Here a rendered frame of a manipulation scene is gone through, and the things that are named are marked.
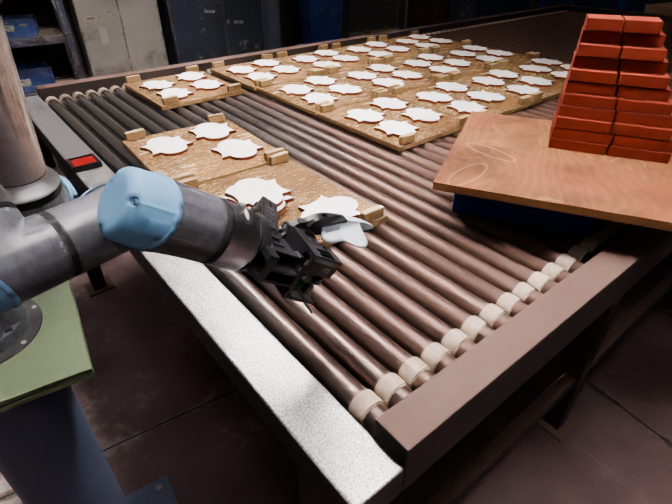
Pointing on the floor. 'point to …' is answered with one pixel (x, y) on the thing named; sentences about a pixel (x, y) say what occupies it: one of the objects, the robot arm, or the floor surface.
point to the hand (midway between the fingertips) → (340, 262)
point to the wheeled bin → (319, 20)
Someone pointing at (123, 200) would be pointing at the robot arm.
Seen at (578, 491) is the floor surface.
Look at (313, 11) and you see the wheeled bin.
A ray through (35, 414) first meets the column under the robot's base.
